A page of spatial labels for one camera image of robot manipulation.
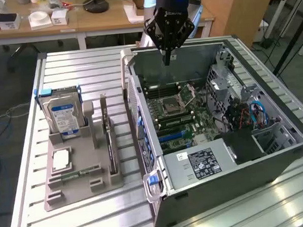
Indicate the black chair base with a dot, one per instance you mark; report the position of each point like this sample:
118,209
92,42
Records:
21,54

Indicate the hard disk in blue caddy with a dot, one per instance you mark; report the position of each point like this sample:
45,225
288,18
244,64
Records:
62,115

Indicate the silver CPU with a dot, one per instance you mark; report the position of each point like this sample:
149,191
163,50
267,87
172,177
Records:
61,160

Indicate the metal socket cover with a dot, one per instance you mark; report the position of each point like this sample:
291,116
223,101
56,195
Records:
187,95

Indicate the silver chipset heatsink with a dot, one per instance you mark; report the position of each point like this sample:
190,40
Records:
199,139

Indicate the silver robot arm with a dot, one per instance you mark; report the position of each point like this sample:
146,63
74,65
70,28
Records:
145,41

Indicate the grey power supply unit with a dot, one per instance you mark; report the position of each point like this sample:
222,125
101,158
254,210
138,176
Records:
194,164

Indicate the black stand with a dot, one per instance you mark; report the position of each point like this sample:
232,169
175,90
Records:
289,35

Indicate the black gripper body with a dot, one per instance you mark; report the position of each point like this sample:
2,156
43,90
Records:
171,5

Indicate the black lamp base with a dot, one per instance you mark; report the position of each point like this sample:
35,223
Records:
95,5

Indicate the grey parts rack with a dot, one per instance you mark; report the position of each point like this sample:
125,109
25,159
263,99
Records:
88,162

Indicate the white box round insert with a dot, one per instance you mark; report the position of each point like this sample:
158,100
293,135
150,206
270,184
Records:
40,20

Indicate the white paper stack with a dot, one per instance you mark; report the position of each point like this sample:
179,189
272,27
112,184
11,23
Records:
132,14

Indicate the CPU socket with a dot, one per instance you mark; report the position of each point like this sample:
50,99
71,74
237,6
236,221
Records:
171,105

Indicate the black plastic shroud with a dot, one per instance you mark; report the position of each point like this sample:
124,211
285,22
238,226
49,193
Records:
242,147

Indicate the metal disk bay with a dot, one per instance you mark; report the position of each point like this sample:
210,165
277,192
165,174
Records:
272,137

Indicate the black graphics card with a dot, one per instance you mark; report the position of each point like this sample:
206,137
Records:
112,146

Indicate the white carton black lid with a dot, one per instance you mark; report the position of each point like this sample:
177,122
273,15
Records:
8,21

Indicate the black labelled RAM stick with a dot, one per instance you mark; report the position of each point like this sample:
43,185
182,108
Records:
176,122

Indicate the wooden desk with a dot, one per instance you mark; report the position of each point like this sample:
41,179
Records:
106,21

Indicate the blue expansion slot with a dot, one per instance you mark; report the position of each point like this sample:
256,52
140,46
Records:
170,137

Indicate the wooden cabinet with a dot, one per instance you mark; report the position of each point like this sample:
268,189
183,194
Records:
240,12

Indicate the green RAM stick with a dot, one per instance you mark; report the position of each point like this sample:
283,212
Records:
76,174

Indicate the dark grey PC case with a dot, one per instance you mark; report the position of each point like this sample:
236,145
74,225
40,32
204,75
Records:
246,184

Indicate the white labelled carton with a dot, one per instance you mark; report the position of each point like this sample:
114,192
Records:
60,17

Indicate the green motherboard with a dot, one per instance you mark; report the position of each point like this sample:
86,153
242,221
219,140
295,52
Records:
200,121

